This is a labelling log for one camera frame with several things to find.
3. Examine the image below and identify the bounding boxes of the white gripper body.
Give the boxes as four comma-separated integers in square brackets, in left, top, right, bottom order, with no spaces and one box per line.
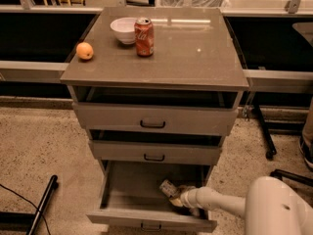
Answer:
[180,188,199,209]

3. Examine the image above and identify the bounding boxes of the clear plastic water bottle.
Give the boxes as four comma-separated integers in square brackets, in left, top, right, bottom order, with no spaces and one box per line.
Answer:
[159,179,200,217]

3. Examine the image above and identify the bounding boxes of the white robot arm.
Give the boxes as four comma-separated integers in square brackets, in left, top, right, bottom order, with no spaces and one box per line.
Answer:
[167,176,313,235]

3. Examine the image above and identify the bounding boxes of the grey bottom drawer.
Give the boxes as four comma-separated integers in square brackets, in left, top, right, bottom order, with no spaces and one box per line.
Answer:
[87,161,217,233]

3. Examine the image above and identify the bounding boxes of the grey drawer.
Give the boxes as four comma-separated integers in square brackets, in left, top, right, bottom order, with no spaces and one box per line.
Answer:
[89,130,223,165]
[87,161,217,233]
[71,87,239,137]

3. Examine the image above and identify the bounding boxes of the grey top drawer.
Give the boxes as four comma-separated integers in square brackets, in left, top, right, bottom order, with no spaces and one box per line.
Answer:
[71,87,239,137]

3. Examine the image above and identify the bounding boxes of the grey middle drawer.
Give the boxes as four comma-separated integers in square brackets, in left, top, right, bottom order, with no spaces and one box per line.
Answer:
[89,130,223,165]

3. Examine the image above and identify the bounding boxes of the grey drawer cabinet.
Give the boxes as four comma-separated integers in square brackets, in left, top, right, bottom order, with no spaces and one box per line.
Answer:
[60,6,249,168]

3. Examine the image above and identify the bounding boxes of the black office chair base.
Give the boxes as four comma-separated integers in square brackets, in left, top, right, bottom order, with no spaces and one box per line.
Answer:
[253,104,313,186]

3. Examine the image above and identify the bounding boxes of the black and white sneaker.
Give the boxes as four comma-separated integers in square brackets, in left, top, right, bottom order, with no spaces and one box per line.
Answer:
[299,137,313,171]

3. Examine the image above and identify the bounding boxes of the grey metal railing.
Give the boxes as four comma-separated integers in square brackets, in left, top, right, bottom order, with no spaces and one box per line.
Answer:
[0,61,313,94]

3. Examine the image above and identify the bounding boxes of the red soda can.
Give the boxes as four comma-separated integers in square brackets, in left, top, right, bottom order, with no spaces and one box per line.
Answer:
[134,18,155,57]

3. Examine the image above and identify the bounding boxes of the black stand leg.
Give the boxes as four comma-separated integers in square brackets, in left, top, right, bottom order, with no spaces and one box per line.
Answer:
[0,174,59,235]

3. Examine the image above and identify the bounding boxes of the orange fruit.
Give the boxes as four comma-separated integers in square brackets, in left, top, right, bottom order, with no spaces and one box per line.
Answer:
[76,42,94,60]

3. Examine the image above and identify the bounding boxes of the white ceramic bowl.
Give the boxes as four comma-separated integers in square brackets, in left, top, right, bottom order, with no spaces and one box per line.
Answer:
[111,18,136,44]

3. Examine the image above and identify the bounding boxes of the black floor cable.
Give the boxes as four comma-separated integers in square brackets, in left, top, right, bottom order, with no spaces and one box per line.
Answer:
[0,183,52,235]

